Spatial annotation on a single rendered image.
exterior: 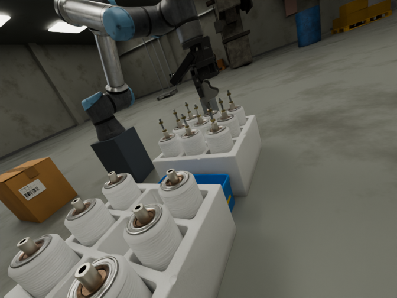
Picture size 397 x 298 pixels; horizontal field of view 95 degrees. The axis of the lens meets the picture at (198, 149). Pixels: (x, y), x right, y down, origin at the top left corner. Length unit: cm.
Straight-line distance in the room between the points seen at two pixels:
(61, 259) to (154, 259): 23
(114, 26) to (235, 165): 53
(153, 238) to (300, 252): 36
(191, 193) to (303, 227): 33
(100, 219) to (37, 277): 15
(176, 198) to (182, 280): 15
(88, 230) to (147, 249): 22
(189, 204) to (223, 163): 26
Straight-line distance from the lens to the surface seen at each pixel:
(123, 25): 61
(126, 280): 35
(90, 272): 34
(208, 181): 70
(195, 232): 42
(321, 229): 62
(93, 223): 56
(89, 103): 108
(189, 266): 41
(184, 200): 44
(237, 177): 67
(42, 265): 54
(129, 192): 61
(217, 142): 65
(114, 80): 109
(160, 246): 39
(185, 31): 62
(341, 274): 55
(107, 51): 105
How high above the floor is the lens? 47
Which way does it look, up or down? 23 degrees down
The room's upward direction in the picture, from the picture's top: 21 degrees counter-clockwise
